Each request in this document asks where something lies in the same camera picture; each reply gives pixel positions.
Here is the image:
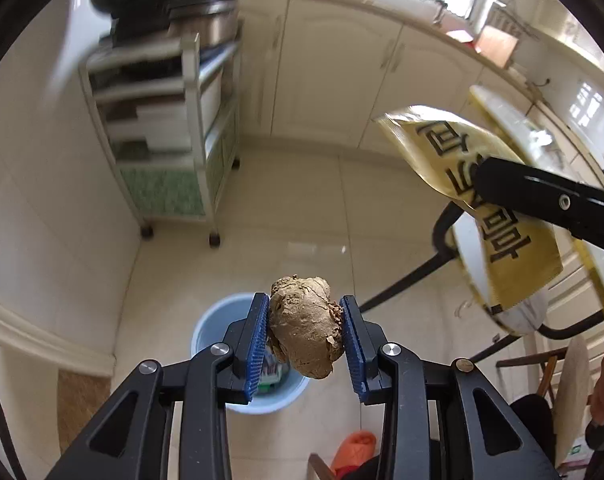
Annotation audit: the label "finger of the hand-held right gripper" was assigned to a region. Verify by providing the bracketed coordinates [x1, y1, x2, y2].
[474, 156, 604, 261]

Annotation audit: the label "white drawer cart on wheels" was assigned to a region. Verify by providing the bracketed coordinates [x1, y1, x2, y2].
[79, 20, 245, 248]

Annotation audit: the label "orange cutting board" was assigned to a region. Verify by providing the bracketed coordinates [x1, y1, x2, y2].
[474, 25, 520, 68]

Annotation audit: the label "green and white wrapper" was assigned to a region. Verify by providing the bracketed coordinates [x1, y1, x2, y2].
[259, 350, 291, 386]

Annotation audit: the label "orange slipper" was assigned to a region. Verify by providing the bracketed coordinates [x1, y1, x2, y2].
[329, 430, 377, 478]

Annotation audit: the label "blue plastic bin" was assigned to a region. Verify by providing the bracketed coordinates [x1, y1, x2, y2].
[190, 294, 310, 415]

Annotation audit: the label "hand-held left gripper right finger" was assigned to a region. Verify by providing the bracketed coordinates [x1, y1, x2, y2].
[340, 295, 562, 480]

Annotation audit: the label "dark cloth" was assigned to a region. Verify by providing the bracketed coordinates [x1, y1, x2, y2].
[509, 394, 557, 466]

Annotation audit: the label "yellow and white snack packet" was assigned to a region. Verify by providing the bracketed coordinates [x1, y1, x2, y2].
[374, 105, 565, 336]

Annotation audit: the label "brown ginger root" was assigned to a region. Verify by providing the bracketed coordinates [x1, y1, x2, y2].
[267, 274, 346, 380]

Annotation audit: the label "cream kitchen cabinets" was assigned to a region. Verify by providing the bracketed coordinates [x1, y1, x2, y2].
[229, 0, 582, 161]

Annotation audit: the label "cream cushion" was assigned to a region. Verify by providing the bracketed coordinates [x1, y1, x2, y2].
[553, 332, 593, 467]

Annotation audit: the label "steel pot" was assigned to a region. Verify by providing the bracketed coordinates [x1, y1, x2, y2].
[168, 0, 239, 43]

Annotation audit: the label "wooden chair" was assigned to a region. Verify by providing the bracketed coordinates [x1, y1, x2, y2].
[496, 345, 570, 401]

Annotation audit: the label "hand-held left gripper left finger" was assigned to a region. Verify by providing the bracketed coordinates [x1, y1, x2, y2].
[47, 291, 271, 480]

